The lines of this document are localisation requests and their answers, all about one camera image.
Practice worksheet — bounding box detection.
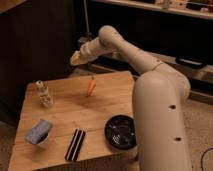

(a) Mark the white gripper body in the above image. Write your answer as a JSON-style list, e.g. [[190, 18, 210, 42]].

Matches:
[[80, 42, 98, 63]]

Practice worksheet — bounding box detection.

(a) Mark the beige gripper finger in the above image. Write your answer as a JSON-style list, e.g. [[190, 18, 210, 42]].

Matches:
[[71, 59, 88, 66], [70, 51, 80, 64]]

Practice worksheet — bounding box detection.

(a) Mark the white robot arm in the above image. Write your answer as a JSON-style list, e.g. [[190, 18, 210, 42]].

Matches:
[[70, 25, 192, 171]]

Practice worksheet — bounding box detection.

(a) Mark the orange toy carrot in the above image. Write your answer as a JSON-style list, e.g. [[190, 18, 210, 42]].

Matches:
[[87, 76, 96, 97]]

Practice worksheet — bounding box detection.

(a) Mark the wooden table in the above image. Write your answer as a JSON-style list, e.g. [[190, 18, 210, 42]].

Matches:
[[8, 71, 134, 171]]

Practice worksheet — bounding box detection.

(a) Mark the blue sponge cloth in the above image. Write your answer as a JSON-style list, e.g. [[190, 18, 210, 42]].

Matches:
[[25, 119, 53, 143]]

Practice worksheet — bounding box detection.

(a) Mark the small white bowl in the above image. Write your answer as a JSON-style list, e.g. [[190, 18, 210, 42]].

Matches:
[[30, 132, 49, 146]]

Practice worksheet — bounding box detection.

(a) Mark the black bowl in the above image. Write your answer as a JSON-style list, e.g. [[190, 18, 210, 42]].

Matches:
[[104, 115, 136, 150]]

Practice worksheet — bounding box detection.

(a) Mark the black white striped block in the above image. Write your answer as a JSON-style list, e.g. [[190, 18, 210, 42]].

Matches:
[[65, 129, 85, 161]]

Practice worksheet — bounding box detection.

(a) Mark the black handle on bench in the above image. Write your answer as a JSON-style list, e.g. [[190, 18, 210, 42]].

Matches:
[[175, 57, 206, 69]]

